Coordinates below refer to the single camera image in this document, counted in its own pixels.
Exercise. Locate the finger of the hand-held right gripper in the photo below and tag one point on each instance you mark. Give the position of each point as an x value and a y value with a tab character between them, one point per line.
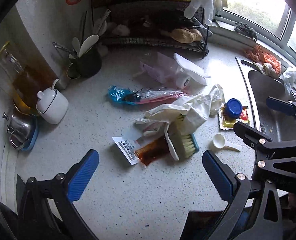
247	132
279	105

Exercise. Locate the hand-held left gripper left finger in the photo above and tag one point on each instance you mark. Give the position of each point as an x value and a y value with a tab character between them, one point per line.
84	175

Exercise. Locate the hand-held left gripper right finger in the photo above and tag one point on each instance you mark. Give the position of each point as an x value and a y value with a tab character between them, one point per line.
217	175

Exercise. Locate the brown sauce packet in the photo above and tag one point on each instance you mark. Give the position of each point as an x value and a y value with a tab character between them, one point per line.
150	151

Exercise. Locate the steel sink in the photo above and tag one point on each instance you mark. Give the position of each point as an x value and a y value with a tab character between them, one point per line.
267	97

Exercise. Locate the yellow red foil packet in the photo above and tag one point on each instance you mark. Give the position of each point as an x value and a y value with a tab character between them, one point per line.
244	118

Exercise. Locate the blue lidded jar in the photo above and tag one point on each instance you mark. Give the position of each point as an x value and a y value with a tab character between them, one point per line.
234	107

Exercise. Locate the white measuring scoop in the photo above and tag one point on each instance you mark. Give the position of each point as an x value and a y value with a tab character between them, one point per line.
219	141

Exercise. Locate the crumpled clear plastic glove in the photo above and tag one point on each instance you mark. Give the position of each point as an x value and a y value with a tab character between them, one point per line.
290	76

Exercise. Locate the white rag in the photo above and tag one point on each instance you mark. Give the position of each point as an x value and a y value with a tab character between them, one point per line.
266	68

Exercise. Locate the scrub brush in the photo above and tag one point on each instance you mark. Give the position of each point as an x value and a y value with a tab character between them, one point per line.
184	140

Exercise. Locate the orange cloth rag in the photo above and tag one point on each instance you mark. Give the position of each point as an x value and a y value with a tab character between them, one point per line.
265	57

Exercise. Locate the blue plastic dish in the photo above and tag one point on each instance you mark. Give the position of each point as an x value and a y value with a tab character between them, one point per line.
34	135

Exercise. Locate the cream latex glove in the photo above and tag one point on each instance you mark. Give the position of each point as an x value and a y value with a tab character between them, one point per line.
187	107

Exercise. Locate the white condiment jar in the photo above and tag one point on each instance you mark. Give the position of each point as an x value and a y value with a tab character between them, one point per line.
51	107

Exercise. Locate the small steel pot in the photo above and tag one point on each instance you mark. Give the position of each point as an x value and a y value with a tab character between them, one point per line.
18	128

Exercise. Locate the steel wool scrubber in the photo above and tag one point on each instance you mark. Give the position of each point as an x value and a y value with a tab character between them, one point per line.
245	30

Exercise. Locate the white paper wrapper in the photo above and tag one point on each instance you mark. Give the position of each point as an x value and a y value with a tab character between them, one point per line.
190	67

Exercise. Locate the blue and pink wrapper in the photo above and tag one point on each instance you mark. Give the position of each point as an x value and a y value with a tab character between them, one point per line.
143	96

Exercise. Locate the window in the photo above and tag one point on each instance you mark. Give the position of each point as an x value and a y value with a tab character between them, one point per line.
262	0

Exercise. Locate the pink plastic bag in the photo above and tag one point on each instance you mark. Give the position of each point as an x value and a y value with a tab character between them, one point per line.
160	67

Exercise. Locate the black utensil mug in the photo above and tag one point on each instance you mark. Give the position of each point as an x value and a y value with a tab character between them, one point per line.
88	63

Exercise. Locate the ginger root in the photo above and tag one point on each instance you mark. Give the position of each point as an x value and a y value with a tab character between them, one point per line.
185	35

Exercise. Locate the glass oil bottle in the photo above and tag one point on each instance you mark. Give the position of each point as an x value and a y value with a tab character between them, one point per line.
15	80

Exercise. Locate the white rubber glove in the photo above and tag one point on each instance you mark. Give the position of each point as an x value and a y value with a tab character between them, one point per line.
200	0

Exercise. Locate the white rice paddle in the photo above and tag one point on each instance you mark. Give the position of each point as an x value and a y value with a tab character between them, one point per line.
89	42

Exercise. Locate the garlic bulb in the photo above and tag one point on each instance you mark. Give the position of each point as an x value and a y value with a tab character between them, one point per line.
120	30

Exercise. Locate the bundle of chopsticks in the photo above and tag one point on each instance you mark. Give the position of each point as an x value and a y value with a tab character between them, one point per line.
100	22

